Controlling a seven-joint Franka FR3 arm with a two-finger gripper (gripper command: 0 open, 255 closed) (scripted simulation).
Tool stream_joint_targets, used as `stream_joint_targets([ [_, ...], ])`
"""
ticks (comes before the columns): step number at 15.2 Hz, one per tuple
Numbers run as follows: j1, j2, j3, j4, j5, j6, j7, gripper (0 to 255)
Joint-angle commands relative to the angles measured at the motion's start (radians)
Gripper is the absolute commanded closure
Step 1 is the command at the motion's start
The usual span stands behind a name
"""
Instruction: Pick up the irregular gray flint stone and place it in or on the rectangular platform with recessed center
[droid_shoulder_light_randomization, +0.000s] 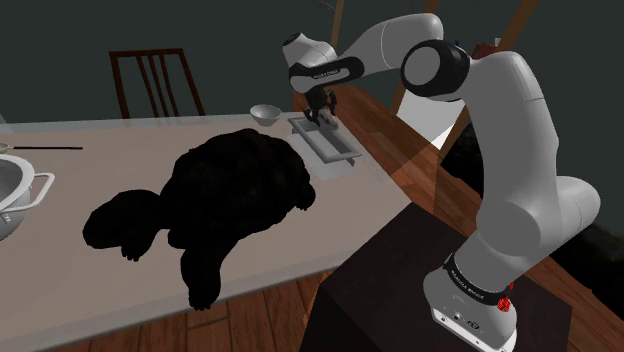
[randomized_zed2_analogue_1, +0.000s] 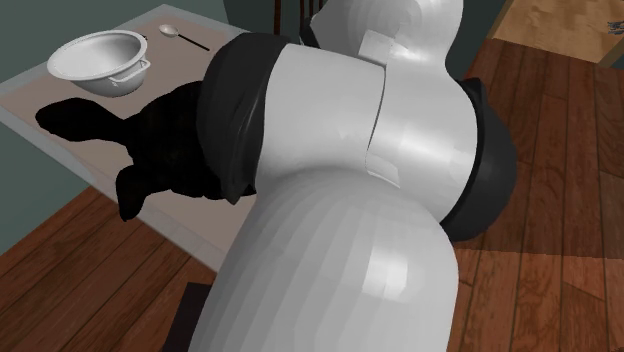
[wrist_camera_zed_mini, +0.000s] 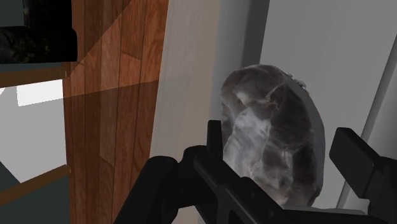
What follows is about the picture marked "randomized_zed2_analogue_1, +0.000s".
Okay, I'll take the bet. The silver spoon with black handle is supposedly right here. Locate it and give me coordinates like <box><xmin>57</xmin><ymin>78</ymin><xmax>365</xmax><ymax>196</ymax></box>
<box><xmin>158</xmin><ymin>24</ymin><xmax>212</xmax><ymax>53</ymax></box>

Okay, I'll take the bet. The dark wooden chair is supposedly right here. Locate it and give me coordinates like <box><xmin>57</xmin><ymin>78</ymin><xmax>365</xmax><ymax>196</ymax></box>
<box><xmin>273</xmin><ymin>0</ymin><xmax>327</xmax><ymax>38</ymax></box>

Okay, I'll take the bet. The white metal bowl with handles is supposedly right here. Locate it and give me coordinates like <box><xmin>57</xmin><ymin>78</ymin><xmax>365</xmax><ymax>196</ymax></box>
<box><xmin>47</xmin><ymin>30</ymin><xmax>152</xmax><ymax>98</ymax></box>

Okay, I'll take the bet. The light wooden table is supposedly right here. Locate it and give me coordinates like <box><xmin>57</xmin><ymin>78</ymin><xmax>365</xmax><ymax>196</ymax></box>
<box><xmin>487</xmin><ymin>0</ymin><xmax>624</xmax><ymax>68</ymax></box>

